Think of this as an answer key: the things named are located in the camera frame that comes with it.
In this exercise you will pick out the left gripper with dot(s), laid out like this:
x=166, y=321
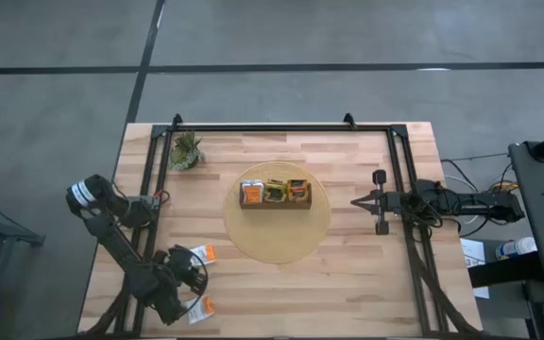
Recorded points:
x=177, y=271

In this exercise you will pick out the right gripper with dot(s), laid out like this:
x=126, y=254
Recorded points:
x=387, y=203

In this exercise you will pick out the white orange tea bag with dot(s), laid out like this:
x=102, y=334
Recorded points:
x=202, y=309
x=206, y=255
x=253, y=193

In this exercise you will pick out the wooden tea box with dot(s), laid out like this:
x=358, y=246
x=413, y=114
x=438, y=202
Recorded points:
x=277, y=206

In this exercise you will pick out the green yellow tea bag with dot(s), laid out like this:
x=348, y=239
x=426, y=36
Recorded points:
x=276, y=192

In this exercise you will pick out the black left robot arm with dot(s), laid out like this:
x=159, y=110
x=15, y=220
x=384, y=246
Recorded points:
x=111, y=236

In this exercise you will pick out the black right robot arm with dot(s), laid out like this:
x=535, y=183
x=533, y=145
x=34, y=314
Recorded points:
x=465, y=205

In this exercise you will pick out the round woven placemat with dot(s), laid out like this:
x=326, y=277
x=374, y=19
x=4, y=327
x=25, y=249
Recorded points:
x=277, y=236

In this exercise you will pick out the white paper sheet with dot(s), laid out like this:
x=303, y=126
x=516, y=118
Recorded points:
x=472, y=250

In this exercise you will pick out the potted green succulent plant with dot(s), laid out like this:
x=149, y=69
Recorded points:
x=187, y=151

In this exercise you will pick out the white bottle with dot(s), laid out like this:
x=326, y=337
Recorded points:
x=515, y=249

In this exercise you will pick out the black metal stand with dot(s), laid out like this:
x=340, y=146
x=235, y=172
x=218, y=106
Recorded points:
x=17, y=236

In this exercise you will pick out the black aluminium rig frame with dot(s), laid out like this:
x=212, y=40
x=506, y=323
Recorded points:
x=277, y=127

